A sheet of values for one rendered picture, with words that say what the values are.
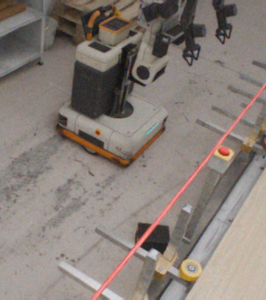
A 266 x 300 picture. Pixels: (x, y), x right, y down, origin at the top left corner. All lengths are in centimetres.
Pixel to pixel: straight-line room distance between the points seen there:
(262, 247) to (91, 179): 166
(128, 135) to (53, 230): 88
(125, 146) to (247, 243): 154
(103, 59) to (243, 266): 175
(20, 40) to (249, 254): 334
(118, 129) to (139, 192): 48
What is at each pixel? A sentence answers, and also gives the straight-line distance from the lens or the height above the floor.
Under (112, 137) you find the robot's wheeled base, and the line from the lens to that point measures 321.
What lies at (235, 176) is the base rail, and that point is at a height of 70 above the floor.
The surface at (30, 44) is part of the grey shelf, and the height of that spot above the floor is 16.
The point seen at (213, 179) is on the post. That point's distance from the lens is 178.
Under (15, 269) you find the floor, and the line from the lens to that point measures 270.
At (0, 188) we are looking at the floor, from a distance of 313.
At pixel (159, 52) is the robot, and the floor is 92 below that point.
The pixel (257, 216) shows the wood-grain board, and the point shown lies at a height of 90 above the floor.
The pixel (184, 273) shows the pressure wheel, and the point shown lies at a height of 90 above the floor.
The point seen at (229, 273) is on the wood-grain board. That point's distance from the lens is 176.
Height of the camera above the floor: 222
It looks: 44 degrees down
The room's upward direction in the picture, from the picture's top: 10 degrees clockwise
